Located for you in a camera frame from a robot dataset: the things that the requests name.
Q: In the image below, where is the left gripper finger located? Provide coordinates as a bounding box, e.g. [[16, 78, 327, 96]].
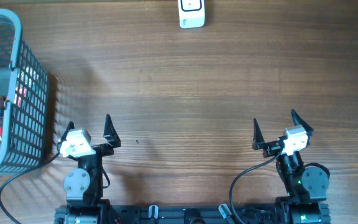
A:
[[103, 114, 121, 147], [60, 121, 75, 142]]

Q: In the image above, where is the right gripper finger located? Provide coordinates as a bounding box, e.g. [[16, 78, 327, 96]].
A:
[[252, 118, 265, 150], [291, 109, 314, 136]]

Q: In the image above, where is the red white small carton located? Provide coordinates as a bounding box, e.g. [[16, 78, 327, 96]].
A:
[[14, 66, 39, 107]]

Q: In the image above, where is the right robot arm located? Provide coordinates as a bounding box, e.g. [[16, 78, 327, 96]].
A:
[[243, 110, 331, 224]]

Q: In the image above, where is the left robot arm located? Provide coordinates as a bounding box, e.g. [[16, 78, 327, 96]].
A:
[[54, 114, 121, 224]]

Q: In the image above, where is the white barcode scanner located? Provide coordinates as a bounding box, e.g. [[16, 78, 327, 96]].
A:
[[178, 0, 206, 29]]

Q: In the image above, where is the grey plastic mesh basket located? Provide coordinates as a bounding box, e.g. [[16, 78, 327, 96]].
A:
[[0, 9, 50, 176]]

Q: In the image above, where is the right black camera cable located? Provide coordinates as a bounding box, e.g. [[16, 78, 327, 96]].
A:
[[229, 147, 285, 224]]

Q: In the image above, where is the black camera cable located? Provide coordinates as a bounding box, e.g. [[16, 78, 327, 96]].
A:
[[229, 147, 285, 224], [0, 150, 62, 224]]

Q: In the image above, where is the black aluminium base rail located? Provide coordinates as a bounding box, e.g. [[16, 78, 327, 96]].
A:
[[53, 203, 331, 224]]

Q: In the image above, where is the left black camera cable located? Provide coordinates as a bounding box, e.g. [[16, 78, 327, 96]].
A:
[[0, 150, 62, 224]]

